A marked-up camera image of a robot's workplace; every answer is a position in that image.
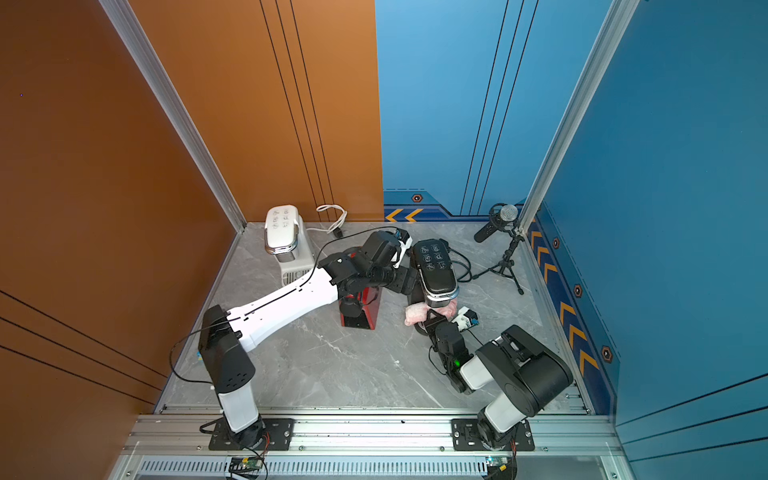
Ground pink striped towel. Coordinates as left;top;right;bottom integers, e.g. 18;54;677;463
404;299;458;326

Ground black coffee machine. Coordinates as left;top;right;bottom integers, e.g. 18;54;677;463
408;239;459;308

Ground red Nespresso coffee machine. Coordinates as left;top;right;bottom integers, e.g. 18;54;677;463
339;287;382;330

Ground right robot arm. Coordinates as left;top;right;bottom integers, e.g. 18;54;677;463
416;310;574;452

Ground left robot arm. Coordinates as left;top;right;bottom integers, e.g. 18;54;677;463
198;228;417;449

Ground white coffee machine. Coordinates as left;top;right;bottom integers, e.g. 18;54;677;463
264;204;315;286

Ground black microphone on tripod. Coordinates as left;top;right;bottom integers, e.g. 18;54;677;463
470;202;526;296

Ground right green circuit board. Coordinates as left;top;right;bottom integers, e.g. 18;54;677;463
484;457;518;480

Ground green circuit board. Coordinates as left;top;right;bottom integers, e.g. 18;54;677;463
227;456;269;480
484;457;518;480

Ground left green circuit board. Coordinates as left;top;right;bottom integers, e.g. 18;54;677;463
227;456;269;480

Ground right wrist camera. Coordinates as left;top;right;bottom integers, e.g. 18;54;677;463
452;307;479;332

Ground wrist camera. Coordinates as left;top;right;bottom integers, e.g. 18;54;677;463
452;307;479;332
392;230;413;268

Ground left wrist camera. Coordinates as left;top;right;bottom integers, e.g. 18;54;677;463
392;230;413;268

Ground white power cable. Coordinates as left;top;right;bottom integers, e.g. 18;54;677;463
305;203;349;240

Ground black machine power cable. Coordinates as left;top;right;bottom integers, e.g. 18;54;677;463
446;245;475;284

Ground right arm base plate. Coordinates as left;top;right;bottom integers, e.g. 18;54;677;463
450;418;535;452

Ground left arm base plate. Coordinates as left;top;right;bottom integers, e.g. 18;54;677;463
199;417;295;453

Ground aluminium front rail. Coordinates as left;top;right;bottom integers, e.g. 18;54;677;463
109;409;633;479

